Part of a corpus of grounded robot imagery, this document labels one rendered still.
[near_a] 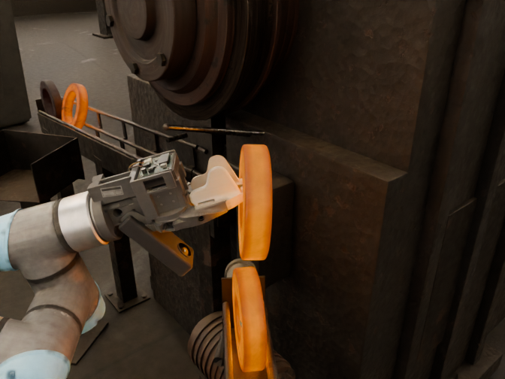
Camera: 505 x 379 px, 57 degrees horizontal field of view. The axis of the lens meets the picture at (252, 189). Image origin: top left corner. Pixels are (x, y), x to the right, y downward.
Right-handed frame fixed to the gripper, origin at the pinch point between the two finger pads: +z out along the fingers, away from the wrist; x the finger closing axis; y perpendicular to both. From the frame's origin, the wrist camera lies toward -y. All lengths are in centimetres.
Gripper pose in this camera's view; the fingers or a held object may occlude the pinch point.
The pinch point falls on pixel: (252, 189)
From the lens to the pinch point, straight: 62.2
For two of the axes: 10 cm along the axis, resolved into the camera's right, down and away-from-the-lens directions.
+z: 9.6, -2.6, -0.5
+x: -0.8, -4.5, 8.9
